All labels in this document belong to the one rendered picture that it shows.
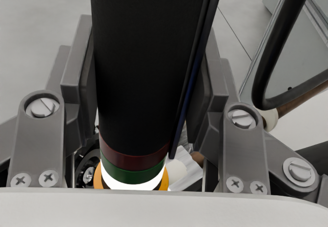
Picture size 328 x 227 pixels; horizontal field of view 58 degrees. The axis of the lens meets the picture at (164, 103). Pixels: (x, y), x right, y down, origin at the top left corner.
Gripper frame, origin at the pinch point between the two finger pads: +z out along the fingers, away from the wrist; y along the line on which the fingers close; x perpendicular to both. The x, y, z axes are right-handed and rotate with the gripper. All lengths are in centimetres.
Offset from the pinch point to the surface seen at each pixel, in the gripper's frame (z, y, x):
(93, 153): 12.1, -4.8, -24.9
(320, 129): 19.7, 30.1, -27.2
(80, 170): 10.7, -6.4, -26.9
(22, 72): 153, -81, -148
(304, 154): 6.4, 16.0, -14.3
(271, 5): 266, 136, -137
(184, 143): 20.6, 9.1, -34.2
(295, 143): 19.2, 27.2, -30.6
